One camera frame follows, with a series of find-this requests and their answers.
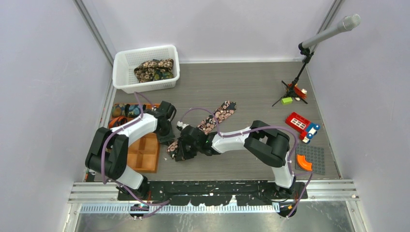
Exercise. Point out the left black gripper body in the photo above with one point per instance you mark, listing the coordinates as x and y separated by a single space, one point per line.
165 135

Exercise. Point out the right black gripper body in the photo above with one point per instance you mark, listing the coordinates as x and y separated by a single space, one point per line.
188 151

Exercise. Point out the black pink floral tie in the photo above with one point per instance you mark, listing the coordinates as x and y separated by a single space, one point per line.
208 124

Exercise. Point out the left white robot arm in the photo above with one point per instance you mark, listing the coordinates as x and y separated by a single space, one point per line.
108 152

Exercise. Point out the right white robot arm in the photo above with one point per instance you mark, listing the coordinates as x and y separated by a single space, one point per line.
268 144

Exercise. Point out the floral ties in basket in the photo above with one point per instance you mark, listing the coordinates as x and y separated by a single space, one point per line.
154 70

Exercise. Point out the blue floral rolled tie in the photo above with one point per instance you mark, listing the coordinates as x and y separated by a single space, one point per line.
133 110

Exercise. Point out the white plastic basket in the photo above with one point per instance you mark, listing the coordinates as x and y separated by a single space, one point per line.
126 61

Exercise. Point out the orange striped rolled tie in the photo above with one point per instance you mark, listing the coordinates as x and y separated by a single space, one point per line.
117 121

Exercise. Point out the orange wooden compartment tray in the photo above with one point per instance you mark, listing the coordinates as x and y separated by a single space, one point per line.
143 154

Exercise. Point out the yellow floral rolled tie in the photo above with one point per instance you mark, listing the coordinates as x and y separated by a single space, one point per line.
118 110

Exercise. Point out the green toy block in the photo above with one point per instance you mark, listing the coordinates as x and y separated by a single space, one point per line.
286 101

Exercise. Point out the red toy bus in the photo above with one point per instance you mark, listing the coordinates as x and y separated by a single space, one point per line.
306 129

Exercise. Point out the orange curved toy piece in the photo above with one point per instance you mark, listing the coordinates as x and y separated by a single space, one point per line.
304 163

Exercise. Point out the red toy piece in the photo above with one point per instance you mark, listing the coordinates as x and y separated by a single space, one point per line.
299 91

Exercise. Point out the grey studded baseplate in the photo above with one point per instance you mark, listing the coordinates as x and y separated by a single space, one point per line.
314 155

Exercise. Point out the black microphone tripod stand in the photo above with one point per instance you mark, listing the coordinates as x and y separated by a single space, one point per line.
290 89

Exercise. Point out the grey microphone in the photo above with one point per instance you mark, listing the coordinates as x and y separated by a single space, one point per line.
348 23

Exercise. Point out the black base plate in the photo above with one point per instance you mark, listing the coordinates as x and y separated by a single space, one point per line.
213 193

